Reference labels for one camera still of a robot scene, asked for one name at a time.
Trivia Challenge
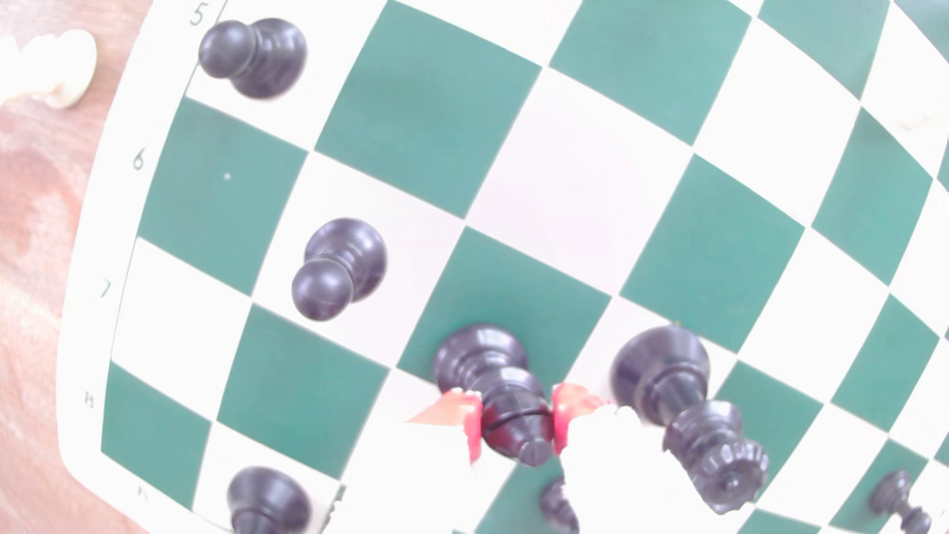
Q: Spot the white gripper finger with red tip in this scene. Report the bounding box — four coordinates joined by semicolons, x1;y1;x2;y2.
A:
551;383;713;534
326;388;484;534

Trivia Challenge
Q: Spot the black chess pawn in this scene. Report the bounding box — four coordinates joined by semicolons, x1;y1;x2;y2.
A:
291;217;388;323
198;17;308;100
226;466;314;534

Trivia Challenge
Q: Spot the green and white chess mat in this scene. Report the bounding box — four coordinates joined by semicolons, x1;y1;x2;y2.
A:
55;0;949;534

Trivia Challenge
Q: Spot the white chess piece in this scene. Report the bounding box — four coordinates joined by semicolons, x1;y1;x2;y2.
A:
0;28;99;111

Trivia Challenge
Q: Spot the black chess queen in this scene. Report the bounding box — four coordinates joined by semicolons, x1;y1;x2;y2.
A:
610;325;771;516

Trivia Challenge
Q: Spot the black chess bishop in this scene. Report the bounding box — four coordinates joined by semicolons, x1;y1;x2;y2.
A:
433;324;556;467

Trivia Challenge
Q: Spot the black chess piece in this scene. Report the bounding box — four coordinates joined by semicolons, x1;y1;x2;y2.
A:
869;469;934;534
539;476;581;534

